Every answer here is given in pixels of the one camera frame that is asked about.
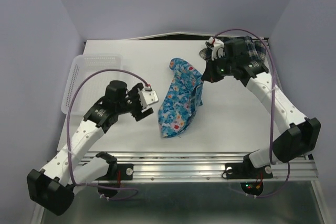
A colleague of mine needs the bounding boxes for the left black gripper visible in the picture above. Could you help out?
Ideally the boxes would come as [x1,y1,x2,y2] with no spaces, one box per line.
[116,82,153,120]

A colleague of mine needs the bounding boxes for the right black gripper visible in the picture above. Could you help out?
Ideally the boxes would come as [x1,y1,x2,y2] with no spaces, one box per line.
[199,54,235,83]

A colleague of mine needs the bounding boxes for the blue floral skirt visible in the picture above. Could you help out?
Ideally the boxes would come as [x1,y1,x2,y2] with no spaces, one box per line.
[158,58,203,138]

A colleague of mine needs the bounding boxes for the navy plaid skirt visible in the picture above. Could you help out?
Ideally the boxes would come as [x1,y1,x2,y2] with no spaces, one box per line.
[199,36,266,63]

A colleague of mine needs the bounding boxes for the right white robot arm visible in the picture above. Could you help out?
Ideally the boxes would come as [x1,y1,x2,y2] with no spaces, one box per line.
[200,37,321,177]

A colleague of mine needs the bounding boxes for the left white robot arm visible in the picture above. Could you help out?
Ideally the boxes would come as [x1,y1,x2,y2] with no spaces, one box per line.
[27,80,159,216]

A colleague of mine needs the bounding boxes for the white plastic basket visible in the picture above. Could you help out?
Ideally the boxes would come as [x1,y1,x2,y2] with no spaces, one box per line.
[61,54,122,116]

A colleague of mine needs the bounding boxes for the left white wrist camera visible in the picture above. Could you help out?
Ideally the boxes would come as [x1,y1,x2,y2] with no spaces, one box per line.
[139,90,159,109]

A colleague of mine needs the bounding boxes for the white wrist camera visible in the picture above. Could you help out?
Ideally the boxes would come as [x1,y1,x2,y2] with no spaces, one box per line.
[139,90,159,109]
[206,37,225,61]

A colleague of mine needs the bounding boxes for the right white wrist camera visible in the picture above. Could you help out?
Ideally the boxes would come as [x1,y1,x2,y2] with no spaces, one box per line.
[206,37,225,61]

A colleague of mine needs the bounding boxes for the aluminium mounting rail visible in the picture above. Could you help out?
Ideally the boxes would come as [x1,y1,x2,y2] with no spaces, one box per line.
[41,152,320,184]

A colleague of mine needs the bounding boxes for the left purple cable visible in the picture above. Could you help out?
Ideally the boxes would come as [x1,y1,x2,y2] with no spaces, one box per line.
[65,69,153,200]

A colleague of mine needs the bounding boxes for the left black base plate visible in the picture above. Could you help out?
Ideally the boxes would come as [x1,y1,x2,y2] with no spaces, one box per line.
[97,163,134,181]

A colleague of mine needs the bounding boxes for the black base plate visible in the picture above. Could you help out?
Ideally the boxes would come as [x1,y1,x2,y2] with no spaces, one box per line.
[97,163,134,181]
[222,163,273,180]

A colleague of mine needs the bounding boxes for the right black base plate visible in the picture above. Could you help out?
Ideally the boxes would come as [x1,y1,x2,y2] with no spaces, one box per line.
[222,163,273,180]

